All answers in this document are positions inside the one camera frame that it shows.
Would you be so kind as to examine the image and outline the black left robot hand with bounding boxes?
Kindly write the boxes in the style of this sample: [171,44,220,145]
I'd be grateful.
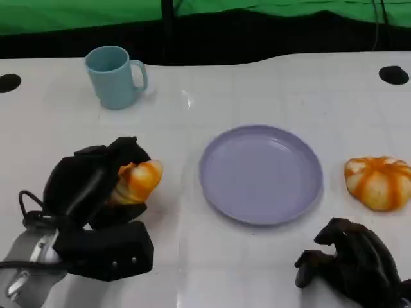
[43,136,152,230]

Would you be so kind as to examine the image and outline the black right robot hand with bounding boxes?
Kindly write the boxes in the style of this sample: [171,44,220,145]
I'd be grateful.
[294,217,403,308]

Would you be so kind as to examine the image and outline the orange white toy bread roll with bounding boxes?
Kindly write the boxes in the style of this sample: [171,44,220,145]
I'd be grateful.
[110,159,164,206]
[344,155,411,212]

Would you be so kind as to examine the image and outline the pale green mug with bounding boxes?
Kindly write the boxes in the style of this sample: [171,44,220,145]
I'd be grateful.
[84,45,148,110]

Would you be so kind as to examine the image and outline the black table grommet hole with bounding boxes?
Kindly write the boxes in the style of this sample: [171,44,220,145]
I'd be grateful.
[378,65,410,86]
[0,73,22,94]

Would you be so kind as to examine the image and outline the lilac plate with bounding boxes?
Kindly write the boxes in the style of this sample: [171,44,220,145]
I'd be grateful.
[198,124,324,227]

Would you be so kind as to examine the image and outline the green cloth backdrop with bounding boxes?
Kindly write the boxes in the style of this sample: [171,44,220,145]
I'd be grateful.
[0,0,411,36]

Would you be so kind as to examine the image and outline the black vertical pole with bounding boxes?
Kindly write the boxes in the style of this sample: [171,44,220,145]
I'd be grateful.
[161,0,176,65]

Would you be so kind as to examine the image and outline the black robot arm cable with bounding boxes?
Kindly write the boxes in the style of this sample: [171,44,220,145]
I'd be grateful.
[0,190,65,269]

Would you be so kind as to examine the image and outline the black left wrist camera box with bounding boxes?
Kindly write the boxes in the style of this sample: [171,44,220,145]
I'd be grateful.
[53,220,155,283]

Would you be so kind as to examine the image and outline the thin dark hanging cable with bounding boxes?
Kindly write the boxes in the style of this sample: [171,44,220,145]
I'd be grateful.
[371,0,391,52]

